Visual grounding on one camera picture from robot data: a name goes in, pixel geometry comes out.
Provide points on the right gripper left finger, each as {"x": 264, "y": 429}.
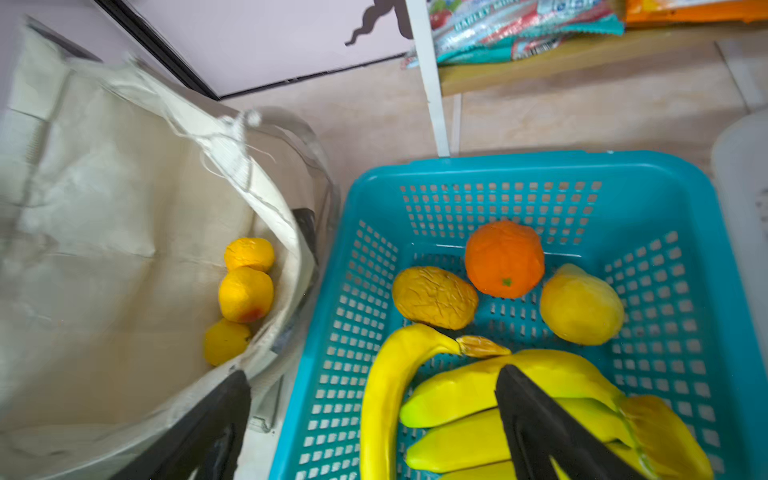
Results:
{"x": 205, "y": 443}

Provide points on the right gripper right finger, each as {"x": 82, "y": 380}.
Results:
{"x": 542, "y": 436}

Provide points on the yellow green banana bunch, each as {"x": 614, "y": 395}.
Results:
{"x": 465, "y": 438}

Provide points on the small yellow lemon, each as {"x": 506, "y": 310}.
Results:
{"x": 224, "y": 341}

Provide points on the yellow red apple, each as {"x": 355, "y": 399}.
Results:
{"x": 246, "y": 295}

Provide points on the wrinkled yellow fruit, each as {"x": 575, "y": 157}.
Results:
{"x": 435, "y": 297}

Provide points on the cream canvas grocery bag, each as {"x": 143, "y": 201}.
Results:
{"x": 120, "y": 192}

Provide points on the orange yellow mango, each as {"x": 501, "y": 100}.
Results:
{"x": 257, "y": 253}

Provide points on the teal candy bag lower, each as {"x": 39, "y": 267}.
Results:
{"x": 490, "y": 32}

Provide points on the orange Fox's candy bag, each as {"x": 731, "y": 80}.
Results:
{"x": 694, "y": 11}

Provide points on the yellow pear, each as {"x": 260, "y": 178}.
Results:
{"x": 580, "y": 308}

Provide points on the single yellow banana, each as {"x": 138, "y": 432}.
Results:
{"x": 393, "y": 369}

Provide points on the orange fruit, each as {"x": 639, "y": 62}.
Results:
{"x": 504, "y": 259}

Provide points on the teal plastic basket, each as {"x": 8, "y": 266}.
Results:
{"x": 647, "y": 223}

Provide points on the white wooden shelf rack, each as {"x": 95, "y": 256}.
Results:
{"x": 578, "y": 53}

